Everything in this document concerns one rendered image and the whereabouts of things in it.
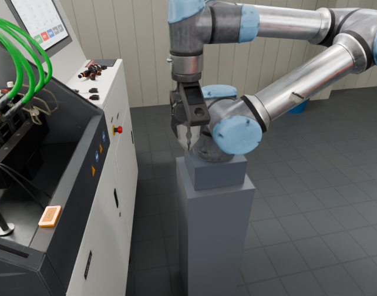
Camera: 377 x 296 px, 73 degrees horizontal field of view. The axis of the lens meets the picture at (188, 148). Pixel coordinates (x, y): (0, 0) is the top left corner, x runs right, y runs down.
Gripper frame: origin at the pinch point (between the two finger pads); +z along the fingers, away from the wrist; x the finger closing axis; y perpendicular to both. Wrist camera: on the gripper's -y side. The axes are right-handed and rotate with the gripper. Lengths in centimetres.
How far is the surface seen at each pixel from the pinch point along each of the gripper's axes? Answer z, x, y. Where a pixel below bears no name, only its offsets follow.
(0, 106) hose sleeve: -11.6, 45.8, 11.6
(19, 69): -20.5, 38.2, 11.0
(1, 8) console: -29, 55, 57
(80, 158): 7.2, 30.9, 11.8
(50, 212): 6.0, 34.3, -10.5
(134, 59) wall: 42, 10, 259
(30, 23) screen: -23, 51, 71
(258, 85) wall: 87, -154, 259
